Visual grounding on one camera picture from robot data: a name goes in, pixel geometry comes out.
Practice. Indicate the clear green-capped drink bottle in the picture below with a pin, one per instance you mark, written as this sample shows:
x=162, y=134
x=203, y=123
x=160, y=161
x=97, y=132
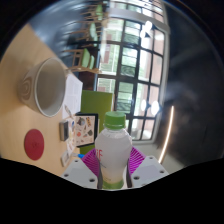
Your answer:
x=113, y=146

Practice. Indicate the large black-framed window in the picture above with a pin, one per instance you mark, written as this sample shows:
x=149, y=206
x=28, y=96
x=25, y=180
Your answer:
x=133, y=66

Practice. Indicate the flat round red coaster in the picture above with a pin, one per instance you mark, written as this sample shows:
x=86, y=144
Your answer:
x=34, y=144

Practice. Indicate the wooden chairs with green seats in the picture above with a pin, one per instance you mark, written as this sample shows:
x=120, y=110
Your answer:
x=86, y=58

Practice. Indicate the small dark box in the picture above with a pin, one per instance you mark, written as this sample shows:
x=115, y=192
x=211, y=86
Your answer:
x=64, y=130

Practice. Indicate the curved linear ceiling light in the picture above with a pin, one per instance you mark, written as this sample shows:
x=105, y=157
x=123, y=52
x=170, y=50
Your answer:
x=168, y=133

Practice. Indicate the small blue-capped white bottle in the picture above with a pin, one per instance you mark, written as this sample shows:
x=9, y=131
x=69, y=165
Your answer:
x=80, y=155

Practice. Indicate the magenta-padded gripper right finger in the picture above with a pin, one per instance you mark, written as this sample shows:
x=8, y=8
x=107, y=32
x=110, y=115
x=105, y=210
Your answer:
x=146, y=170

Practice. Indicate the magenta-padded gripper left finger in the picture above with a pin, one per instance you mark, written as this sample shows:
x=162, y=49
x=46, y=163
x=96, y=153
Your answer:
x=80, y=171

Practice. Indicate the black pendant ceiling lamps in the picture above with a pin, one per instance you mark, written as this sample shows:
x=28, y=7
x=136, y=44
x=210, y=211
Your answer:
x=154, y=107

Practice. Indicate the green upholstered bench backrest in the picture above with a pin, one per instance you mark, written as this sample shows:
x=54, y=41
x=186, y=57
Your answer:
x=96, y=101

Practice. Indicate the small white flat device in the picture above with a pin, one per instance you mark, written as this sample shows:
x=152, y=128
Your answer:
x=65, y=159

